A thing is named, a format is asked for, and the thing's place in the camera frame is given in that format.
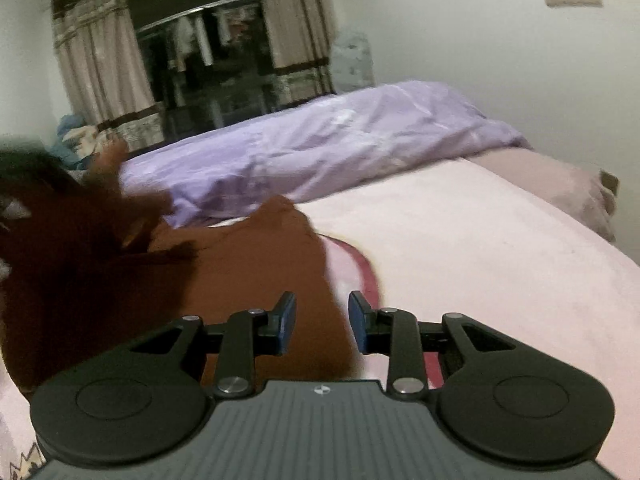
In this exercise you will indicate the mauve bed sheet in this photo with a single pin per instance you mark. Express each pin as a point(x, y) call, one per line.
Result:
point(560, 185)

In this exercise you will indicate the small beige wall switch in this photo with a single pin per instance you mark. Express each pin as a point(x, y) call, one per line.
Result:
point(610, 182)

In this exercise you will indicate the beige striped curtain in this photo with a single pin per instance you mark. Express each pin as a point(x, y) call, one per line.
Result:
point(105, 70)
point(295, 25)

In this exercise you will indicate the brown jacket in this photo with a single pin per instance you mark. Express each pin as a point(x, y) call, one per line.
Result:
point(240, 270)

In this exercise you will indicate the pile of clothes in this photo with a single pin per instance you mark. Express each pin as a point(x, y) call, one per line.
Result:
point(75, 137)

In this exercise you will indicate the purple duvet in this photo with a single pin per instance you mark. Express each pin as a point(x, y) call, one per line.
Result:
point(325, 145)

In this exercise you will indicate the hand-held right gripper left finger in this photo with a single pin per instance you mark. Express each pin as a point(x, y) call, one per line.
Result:
point(287, 322)

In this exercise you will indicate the row of hanging clothes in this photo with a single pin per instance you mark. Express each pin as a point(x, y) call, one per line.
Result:
point(210, 35)

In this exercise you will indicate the bed with pink sheet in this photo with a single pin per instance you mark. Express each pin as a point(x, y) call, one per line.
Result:
point(475, 260)

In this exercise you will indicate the dark balcony window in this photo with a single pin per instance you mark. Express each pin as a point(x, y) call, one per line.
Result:
point(210, 80)

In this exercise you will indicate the white patterned pillow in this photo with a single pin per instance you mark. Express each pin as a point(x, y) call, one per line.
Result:
point(352, 62)

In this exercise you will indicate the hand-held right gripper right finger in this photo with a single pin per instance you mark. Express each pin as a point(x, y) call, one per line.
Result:
point(357, 325)

